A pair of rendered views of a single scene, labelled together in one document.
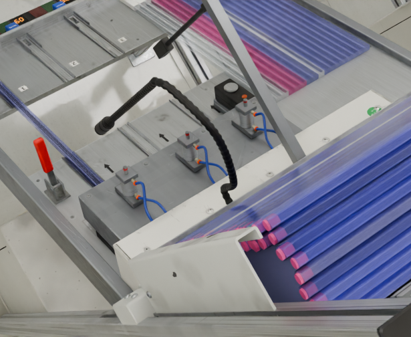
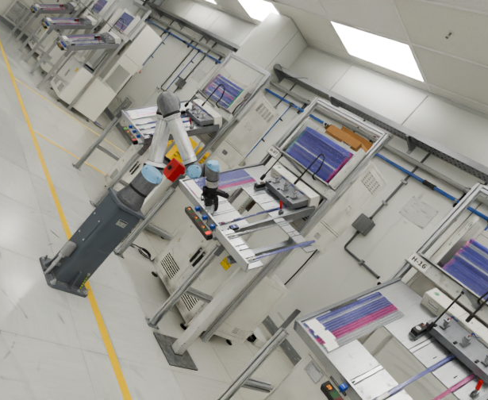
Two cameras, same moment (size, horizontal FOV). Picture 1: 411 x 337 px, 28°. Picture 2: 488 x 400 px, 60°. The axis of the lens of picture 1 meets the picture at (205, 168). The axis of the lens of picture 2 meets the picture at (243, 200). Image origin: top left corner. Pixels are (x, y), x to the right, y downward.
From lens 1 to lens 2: 292 cm
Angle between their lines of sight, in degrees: 69
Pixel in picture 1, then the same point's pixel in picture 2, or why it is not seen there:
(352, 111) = (278, 169)
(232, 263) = (361, 154)
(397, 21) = not seen: hidden behind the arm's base
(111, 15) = not seen: hidden behind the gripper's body
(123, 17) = not seen: hidden behind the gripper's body
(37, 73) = (229, 214)
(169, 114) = (256, 197)
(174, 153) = (282, 191)
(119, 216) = (300, 199)
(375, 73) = (252, 171)
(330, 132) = (283, 172)
